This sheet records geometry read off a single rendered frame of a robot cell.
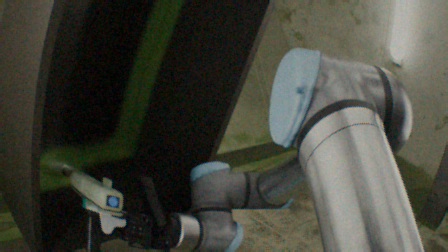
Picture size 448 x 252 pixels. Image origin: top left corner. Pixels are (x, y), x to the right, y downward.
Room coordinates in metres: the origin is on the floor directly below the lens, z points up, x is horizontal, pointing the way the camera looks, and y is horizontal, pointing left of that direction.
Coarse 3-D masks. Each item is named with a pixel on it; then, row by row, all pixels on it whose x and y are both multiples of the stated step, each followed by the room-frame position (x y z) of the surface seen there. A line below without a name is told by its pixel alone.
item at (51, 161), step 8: (40, 152) 1.05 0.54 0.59; (48, 152) 1.07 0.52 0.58; (56, 152) 1.10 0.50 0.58; (40, 160) 1.01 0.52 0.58; (48, 160) 1.02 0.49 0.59; (56, 160) 1.04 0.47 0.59; (64, 160) 1.06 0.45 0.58; (72, 160) 1.10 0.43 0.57; (40, 168) 1.02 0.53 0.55; (48, 168) 1.01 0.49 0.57; (56, 168) 1.00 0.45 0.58; (72, 168) 1.04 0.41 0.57; (80, 168) 1.09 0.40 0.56; (88, 168) 1.14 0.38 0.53; (64, 176) 1.05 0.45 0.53
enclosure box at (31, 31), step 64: (64, 0) 0.62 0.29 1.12; (128, 0) 1.17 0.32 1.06; (192, 0) 1.24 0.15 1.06; (256, 0) 1.11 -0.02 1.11; (0, 64) 0.81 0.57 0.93; (64, 64) 1.06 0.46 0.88; (128, 64) 1.27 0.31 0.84; (192, 64) 1.21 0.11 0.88; (0, 128) 0.81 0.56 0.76; (64, 128) 1.12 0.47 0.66; (128, 128) 1.36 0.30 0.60; (192, 128) 1.18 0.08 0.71; (64, 192) 1.00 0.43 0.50; (128, 192) 1.14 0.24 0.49
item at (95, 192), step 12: (72, 180) 0.83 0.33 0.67; (84, 180) 0.75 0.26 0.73; (96, 180) 0.78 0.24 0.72; (108, 180) 0.68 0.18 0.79; (84, 192) 0.73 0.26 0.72; (96, 192) 0.66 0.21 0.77; (108, 192) 0.65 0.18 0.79; (96, 204) 0.66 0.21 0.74; (108, 204) 0.64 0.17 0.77; (120, 204) 0.65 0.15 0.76; (96, 216) 0.70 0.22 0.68; (96, 228) 0.69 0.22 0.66; (96, 240) 0.67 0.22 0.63
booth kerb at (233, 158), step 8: (256, 144) 2.44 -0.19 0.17; (264, 144) 2.49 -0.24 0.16; (272, 144) 2.54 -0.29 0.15; (280, 144) 2.60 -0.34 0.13; (224, 152) 2.27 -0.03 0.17; (232, 152) 2.31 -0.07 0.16; (240, 152) 2.35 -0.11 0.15; (248, 152) 2.40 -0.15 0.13; (256, 152) 2.45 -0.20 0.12; (264, 152) 2.50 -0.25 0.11; (272, 152) 2.55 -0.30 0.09; (280, 152) 2.60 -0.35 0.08; (216, 160) 2.24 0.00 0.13; (224, 160) 2.28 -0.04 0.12; (232, 160) 2.32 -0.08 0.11; (240, 160) 2.36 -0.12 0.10; (248, 160) 2.41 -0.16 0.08; (256, 160) 2.46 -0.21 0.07; (232, 168) 2.33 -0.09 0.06; (0, 200) 1.27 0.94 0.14; (0, 208) 1.26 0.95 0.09; (8, 208) 1.30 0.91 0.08
